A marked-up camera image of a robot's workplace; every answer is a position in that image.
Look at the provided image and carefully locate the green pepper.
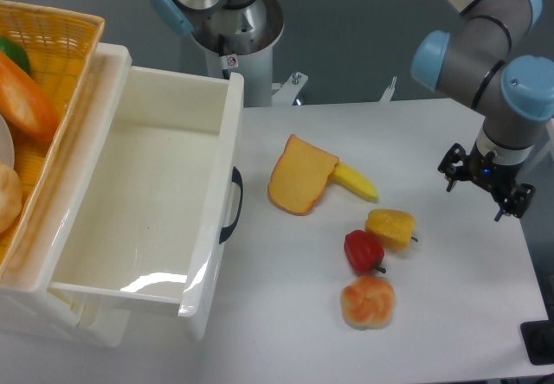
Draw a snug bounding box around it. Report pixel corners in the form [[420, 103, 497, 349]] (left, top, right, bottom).
[[0, 36, 31, 75]]

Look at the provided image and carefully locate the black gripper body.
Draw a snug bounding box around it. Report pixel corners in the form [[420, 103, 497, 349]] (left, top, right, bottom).
[[458, 150, 523, 196]]

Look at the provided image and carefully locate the round beige bun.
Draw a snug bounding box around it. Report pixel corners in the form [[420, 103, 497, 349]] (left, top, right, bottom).
[[0, 163, 23, 233]]

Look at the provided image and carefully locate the dark blue drawer handle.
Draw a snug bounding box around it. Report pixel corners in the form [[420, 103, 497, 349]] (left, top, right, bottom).
[[219, 167, 244, 244]]

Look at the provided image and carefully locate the red bell pepper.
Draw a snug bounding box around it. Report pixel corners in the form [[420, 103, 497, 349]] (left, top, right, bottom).
[[344, 230, 386, 273]]

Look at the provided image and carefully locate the yellow wicker basket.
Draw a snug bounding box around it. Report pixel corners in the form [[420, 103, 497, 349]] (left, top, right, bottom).
[[1, 0, 105, 271]]

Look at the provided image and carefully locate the yellow bell pepper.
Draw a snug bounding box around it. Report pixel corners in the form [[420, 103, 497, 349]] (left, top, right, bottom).
[[364, 208, 416, 253]]

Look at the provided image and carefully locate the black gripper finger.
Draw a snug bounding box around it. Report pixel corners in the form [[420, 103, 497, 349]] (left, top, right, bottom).
[[437, 144, 468, 192], [493, 182, 536, 221]]

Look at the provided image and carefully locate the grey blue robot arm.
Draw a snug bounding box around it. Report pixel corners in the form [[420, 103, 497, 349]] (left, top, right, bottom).
[[410, 0, 553, 218]]

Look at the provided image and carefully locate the knotted bread roll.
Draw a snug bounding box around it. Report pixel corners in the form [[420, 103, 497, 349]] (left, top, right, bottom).
[[340, 275, 396, 329]]

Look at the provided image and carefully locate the white drawer cabinet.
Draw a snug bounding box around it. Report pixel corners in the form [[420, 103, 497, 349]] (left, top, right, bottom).
[[1, 43, 132, 347]]

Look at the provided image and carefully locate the orange bread slice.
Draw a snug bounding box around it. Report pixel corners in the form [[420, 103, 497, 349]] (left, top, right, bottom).
[[267, 134, 339, 215]]

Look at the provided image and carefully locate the white plate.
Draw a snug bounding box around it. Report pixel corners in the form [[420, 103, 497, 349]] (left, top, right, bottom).
[[0, 116, 15, 168]]

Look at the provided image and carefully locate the yellow banana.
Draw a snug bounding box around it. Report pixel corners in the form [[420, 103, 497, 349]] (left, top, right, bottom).
[[331, 162, 378, 202]]

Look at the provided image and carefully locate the black device at table edge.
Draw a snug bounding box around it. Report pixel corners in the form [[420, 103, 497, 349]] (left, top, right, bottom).
[[520, 320, 553, 366]]

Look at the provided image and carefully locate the orange baguette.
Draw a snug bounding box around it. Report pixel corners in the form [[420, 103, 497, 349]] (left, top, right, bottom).
[[1, 53, 61, 142]]

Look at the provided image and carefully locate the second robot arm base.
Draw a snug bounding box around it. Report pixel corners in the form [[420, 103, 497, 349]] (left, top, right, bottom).
[[149, 0, 284, 56]]

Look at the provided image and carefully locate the white open drawer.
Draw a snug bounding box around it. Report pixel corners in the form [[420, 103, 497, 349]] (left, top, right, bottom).
[[46, 65, 246, 342]]

